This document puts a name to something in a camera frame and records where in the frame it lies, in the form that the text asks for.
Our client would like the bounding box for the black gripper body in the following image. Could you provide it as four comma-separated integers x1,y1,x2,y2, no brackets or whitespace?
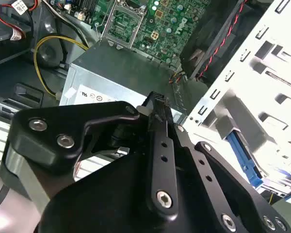
37,145,233,233

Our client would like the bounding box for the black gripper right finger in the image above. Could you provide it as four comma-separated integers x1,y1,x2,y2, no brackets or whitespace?
174,124,291,233

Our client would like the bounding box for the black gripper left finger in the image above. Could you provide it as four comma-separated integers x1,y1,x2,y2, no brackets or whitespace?
4,91,180,220

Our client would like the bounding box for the hard disk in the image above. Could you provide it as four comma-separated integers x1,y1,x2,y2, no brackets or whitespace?
225,131,264,189

